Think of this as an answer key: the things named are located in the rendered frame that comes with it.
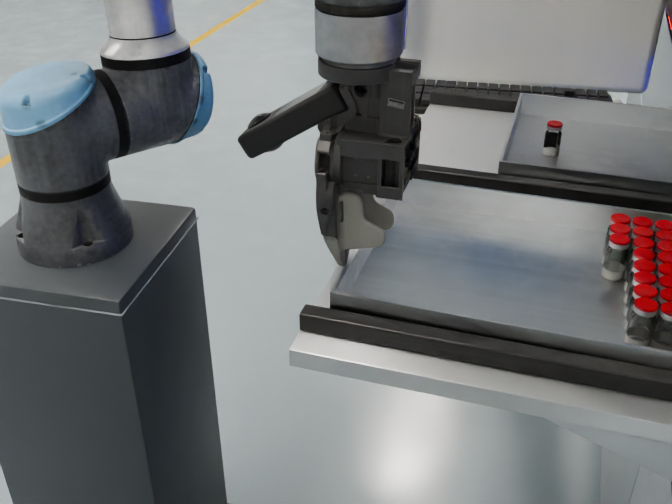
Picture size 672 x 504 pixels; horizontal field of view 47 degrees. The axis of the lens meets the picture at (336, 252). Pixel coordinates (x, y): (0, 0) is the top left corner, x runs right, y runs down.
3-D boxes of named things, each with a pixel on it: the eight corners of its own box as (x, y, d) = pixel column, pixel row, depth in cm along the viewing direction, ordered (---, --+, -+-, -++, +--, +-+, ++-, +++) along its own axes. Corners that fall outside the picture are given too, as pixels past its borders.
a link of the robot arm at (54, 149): (1, 169, 101) (-24, 68, 94) (98, 143, 108) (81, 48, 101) (34, 203, 93) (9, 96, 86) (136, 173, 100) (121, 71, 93)
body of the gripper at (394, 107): (400, 209, 68) (407, 77, 62) (308, 196, 70) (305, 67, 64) (418, 173, 74) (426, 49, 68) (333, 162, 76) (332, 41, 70)
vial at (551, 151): (558, 152, 108) (563, 123, 105) (557, 158, 106) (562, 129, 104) (542, 150, 108) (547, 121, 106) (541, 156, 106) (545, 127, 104)
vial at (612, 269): (622, 272, 81) (631, 234, 79) (622, 283, 80) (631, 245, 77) (601, 268, 82) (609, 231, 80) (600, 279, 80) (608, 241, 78)
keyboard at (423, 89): (610, 100, 146) (612, 87, 145) (619, 128, 135) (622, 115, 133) (400, 86, 153) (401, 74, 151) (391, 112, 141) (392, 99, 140)
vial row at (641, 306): (644, 254, 85) (653, 217, 82) (648, 353, 70) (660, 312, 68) (623, 251, 85) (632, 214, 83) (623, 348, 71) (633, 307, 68)
